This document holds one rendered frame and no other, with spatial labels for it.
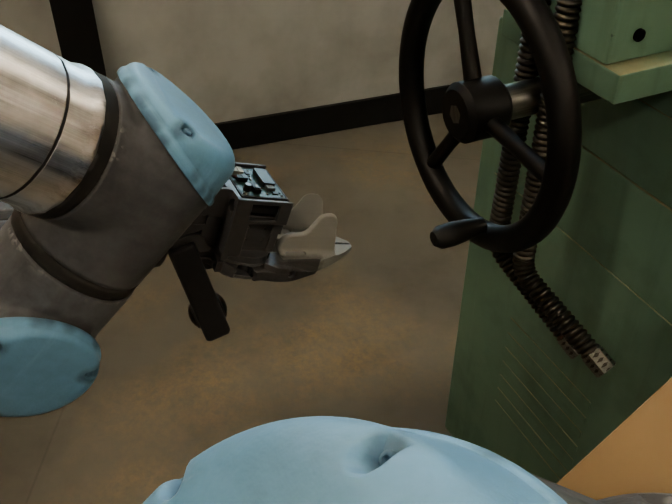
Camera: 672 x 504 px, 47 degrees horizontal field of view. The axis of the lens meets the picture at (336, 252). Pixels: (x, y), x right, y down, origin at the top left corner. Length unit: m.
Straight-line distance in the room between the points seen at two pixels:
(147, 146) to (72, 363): 0.15
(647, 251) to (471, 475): 0.73
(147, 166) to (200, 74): 1.76
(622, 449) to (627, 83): 0.40
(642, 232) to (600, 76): 0.22
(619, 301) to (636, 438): 0.53
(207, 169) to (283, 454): 0.28
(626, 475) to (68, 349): 0.33
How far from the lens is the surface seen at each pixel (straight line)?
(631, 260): 0.93
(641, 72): 0.76
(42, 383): 0.53
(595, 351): 0.87
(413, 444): 0.19
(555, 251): 1.03
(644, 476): 0.44
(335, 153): 2.28
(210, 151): 0.45
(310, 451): 0.20
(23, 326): 0.49
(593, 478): 0.45
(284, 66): 2.26
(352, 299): 1.76
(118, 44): 2.14
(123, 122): 0.44
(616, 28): 0.74
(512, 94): 0.79
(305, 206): 0.75
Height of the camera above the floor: 1.17
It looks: 38 degrees down
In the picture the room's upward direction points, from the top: straight up
